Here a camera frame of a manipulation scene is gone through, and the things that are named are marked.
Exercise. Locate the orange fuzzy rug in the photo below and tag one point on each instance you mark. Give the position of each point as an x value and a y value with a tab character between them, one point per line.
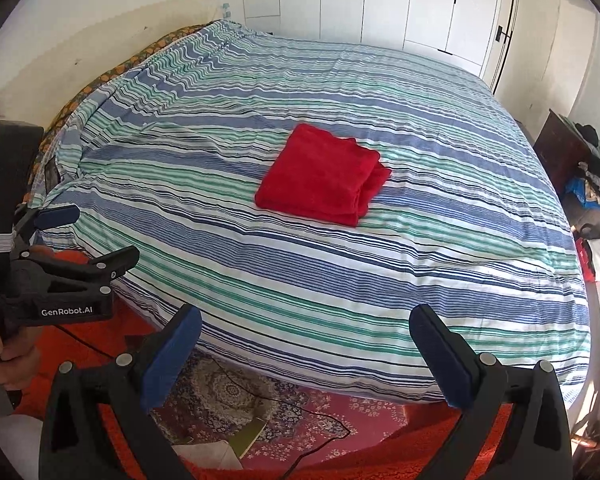
95	325

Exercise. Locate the patterned red carpet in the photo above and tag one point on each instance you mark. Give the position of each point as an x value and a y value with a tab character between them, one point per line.
330	407

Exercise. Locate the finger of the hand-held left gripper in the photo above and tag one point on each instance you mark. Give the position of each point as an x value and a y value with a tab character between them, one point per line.
112	260
55	217

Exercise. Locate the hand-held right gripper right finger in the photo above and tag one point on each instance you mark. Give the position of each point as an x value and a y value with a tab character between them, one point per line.
440	360

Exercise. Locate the pile of clothes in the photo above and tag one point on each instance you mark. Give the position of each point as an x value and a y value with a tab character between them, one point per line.
595	185

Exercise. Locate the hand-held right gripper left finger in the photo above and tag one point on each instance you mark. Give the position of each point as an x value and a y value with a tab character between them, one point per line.
172	360

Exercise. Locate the dark wooden nightstand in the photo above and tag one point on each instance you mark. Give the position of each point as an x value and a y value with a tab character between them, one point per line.
555	155

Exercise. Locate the orange patterned bed sheet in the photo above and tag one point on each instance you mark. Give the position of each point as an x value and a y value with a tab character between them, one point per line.
105	72

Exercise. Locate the striped duvet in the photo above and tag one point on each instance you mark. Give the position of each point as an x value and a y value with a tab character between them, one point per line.
330	285

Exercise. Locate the yellow-green booklet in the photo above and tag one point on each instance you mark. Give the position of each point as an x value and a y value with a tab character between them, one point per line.
250	437

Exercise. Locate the white wardrobe doors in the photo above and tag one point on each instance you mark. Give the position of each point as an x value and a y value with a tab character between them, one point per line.
380	0

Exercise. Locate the white paper sheet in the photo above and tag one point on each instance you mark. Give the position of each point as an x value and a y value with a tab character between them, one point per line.
205	455

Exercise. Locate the cream headboard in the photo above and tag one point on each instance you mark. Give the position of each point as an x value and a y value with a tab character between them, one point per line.
80	45

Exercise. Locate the person's left hand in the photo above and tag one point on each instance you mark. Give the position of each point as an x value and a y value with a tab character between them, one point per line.
17	365

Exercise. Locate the red sweater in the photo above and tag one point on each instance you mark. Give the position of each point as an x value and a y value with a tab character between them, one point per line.
320	175

